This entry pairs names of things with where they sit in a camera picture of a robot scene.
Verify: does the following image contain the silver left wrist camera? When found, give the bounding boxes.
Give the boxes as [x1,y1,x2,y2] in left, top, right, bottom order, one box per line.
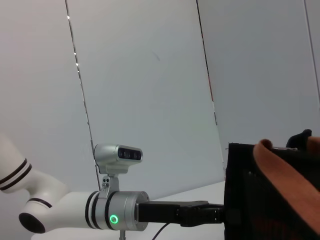
[93,143,143,200]

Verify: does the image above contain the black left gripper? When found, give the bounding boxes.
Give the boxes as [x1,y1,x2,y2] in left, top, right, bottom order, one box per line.
[136,200,226,228]

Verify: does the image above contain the black food bag brown handles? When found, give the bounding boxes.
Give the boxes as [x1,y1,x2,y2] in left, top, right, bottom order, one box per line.
[223,129,320,240]

